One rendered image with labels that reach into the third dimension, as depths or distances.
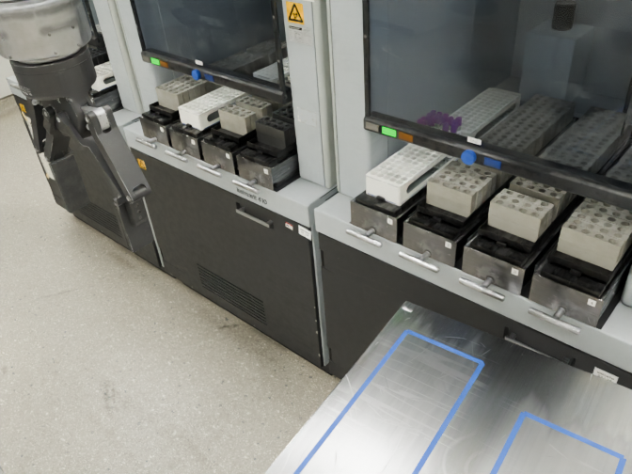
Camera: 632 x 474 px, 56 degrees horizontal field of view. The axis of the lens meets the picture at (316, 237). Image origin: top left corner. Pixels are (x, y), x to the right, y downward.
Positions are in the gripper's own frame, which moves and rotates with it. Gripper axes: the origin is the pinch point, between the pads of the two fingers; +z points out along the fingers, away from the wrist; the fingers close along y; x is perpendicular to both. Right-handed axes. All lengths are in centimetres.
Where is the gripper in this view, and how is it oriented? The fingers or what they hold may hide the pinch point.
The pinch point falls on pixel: (106, 217)
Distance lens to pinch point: 75.3
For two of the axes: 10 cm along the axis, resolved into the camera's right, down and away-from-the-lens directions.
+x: 6.5, -4.9, 5.8
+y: 7.5, 3.5, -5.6
